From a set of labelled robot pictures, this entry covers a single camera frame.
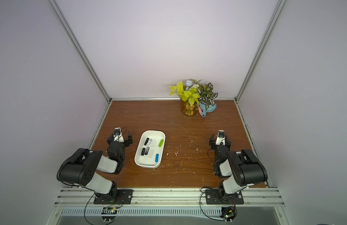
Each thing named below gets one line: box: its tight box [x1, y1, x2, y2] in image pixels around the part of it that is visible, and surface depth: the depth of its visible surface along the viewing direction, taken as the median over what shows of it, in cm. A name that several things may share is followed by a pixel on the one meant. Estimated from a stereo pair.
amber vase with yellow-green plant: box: [168, 79, 200, 117], surface depth 95 cm
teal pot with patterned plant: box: [197, 82, 219, 118], surface depth 94 cm
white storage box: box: [134, 129, 166, 169], surface depth 92 cm
